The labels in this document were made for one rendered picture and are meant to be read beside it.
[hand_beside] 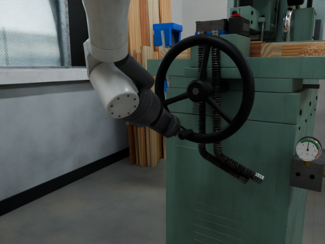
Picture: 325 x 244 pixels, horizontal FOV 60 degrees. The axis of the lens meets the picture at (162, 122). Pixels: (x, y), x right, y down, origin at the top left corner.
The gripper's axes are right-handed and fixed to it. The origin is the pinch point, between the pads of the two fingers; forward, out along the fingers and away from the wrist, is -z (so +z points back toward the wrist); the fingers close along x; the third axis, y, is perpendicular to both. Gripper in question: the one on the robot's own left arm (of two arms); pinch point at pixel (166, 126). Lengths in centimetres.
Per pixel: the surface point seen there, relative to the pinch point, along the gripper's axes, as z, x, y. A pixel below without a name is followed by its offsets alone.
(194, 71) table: -6.7, -6.0, 18.9
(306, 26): -34, 7, 58
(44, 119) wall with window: -54, -127, -30
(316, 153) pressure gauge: -19.8, 31.1, 13.6
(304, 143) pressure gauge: -18.8, 27.7, 14.4
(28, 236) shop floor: -47, -73, -81
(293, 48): -25, 10, 44
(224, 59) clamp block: -5.1, 2.0, 24.3
